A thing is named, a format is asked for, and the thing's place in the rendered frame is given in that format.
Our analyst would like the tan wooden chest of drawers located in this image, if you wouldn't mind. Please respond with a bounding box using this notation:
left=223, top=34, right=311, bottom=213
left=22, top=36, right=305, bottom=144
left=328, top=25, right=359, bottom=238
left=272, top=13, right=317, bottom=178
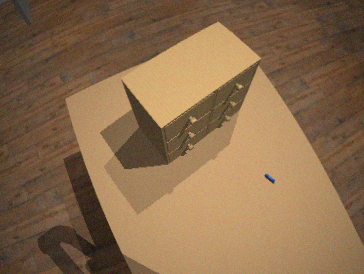
left=121, top=22, right=261, bottom=164

